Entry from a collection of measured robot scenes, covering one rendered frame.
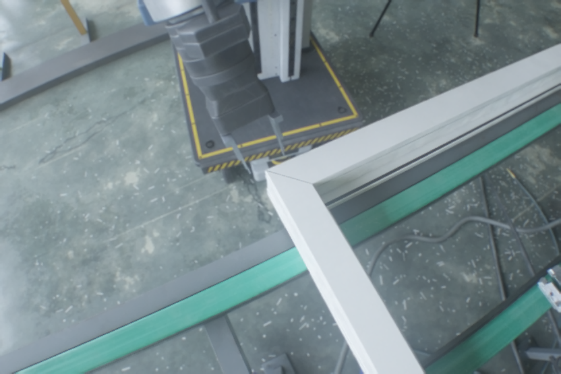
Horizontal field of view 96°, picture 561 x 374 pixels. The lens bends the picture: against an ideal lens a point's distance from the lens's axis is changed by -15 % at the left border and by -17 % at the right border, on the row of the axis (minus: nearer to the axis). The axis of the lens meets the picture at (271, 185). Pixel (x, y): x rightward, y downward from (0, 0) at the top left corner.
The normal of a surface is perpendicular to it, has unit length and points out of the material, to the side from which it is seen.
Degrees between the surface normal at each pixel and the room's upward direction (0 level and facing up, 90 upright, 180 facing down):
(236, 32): 67
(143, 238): 0
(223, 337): 0
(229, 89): 75
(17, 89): 0
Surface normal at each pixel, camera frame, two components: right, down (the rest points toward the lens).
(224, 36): 0.36, 0.58
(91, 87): -0.03, -0.44
